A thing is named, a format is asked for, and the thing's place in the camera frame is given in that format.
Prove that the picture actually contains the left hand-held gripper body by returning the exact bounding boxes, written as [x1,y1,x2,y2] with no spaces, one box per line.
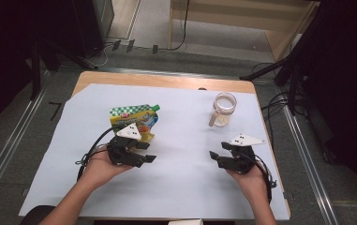
[105,122,146,168]

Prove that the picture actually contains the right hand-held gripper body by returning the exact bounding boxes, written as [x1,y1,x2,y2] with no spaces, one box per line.
[217,133,266,175]

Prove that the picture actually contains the yellow green spout pouch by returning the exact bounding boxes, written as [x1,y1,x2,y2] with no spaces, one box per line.
[109,103,161,143]

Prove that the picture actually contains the clear glass jar with lid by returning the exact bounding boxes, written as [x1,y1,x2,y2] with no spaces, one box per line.
[208,92,238,128]

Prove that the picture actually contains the person's left hand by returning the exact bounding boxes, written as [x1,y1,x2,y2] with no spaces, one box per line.
[83,150,133,191]

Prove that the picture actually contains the person's right hand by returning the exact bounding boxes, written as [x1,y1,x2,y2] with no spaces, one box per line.
[226,166,269,204]

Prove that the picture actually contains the white paper sheet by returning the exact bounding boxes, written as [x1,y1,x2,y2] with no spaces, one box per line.
[19,82,291,220]

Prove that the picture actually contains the white flat object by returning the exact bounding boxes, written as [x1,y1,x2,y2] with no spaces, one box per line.
[167,218,204,225]

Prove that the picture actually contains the black metal stand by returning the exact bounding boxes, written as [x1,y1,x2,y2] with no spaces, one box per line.
[239,3,322,116]
[30,37,99,101]

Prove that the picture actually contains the light wooden shelf unit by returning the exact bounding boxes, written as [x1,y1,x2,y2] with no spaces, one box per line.
[168,0,320,62]

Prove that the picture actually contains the dark curtain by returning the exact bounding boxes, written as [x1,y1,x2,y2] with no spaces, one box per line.
[0,0,77,139]
[304,0,357,210]

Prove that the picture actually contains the black cabinet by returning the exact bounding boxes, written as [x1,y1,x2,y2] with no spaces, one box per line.
[72,0,115,59]

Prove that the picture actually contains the left hand-held gripper cable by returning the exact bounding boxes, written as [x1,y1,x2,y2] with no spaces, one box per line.
[75,126,119,182]

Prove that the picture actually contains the hand-held gripper cable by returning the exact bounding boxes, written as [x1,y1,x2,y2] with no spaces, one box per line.
[254,154,277,204]
[75,126,119,182]

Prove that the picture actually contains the right hand-held gripper cable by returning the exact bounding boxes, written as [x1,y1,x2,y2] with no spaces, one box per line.
[254,154,277,204]

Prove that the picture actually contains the black floor cables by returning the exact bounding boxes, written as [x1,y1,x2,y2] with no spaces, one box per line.
[252,62,308,142]

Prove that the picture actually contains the metal floor rail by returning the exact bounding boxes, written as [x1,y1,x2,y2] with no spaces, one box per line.
[0,70,52,217]
[280,102,339,225]

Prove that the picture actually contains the black hanging cable with plug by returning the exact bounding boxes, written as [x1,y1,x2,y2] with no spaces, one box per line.
[152,0,190,54]

